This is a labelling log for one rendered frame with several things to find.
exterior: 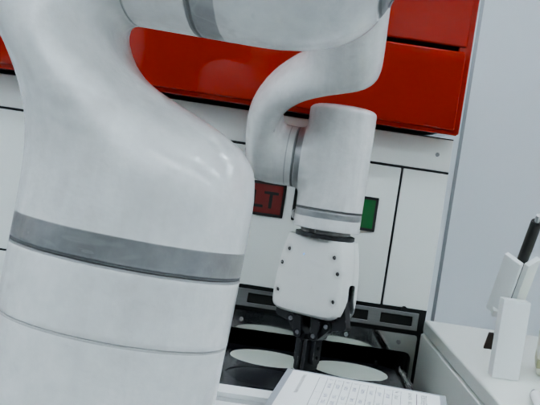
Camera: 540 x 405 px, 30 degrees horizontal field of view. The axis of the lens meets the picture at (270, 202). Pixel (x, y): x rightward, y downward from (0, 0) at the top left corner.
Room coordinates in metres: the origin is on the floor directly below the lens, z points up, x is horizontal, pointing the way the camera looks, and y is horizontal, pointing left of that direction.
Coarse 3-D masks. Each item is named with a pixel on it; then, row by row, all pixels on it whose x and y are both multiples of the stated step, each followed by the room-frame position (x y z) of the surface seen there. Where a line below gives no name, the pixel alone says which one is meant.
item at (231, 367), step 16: (288, 352) 1.36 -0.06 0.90; (224, 368) 1.20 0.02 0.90; (240, 368) 1.22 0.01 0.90; (256, 368) 1.23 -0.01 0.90; (272, 368) 1.24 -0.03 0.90; (384, 368) 1.35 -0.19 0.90; (240, 384) 1.13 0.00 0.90; (256, 384) 1.15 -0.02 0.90; (272, 384) 1.16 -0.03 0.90; (384, 384) 1.25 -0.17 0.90; (400, 384) 1.26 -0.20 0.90
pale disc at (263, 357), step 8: (232, 352) 1.31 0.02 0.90; (240, 352) 1.31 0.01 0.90; (248, 352) 1.32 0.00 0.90; (256, 352) 1.33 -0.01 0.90; (264, 352) 1.34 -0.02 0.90; (272, 352) 1.34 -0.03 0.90; (248, 360) 1.27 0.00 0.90; (256, 360) 1.28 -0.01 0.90; (264, 360) 1.28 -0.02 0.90; (272, 360) 1.29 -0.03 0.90; (280, 360) 1.30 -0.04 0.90; (288, 360) 1.31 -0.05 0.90
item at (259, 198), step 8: (256, 184) 1.40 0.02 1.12; (264, 184) 1.40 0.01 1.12; (256, 192) 1.40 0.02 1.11; (264, 192) 1.40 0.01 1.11; (272, 192) 1.40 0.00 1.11; (280, 192) 1.40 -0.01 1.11; (256, 200) 1.40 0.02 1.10; (264, 200) 1.40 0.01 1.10; (272, 200) 1.40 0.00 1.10; (280, 200) 1.40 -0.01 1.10; (256, 208) 1.40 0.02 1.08; (264, 208) 1.40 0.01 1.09; (272, 208) 1.40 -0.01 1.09
